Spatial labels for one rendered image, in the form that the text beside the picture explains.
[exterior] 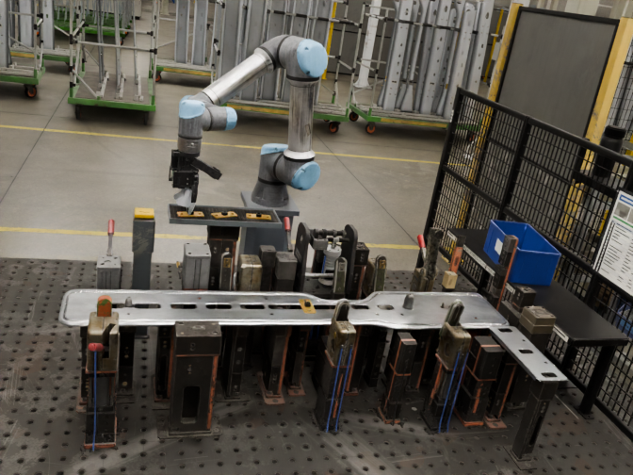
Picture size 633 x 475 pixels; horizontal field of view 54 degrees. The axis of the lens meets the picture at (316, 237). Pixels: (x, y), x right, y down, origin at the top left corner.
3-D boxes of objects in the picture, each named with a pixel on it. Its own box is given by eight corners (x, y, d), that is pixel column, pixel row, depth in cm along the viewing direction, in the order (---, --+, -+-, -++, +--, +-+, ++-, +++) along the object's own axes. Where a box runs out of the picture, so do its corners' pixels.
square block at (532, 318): (506, 411, 211) (536, 318, 197) (495, 396, 218) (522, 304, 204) (527, 409, 213) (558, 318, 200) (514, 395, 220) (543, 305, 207)
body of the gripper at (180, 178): (168, 182, 203) (170, 146, 199) (194, 183, 207) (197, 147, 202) (172, 190, 197) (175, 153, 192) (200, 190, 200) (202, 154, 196)
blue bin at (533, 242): (510, 282, 227) (519, 250, 223) (481, 248, 255) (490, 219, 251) (552, 286, 230) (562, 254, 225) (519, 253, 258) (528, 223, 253)
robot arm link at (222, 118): (219, 101, 208) (191, 101, 200) (240, 109, 201) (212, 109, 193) (218, 124, 211) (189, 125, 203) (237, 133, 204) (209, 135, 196)
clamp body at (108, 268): (89, 371, 196) (90, 269, 183) (91, 352, 206) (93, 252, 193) (121, 370, 199) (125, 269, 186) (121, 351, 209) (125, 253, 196)
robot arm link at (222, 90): (276, 24, 225) (170, 97, 207) (296, 28, 218) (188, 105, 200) (285, 52, 233) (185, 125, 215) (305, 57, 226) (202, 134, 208)
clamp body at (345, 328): (316, 435, 185) (334, 335, 172) (306, 409, 196) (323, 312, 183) (345, 434, 188) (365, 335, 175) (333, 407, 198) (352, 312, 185)
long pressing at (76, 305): (56, 332, 163) (56, 326, 163) (64, 290, 183) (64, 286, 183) (513, 329, 203) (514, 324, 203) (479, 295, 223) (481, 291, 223)
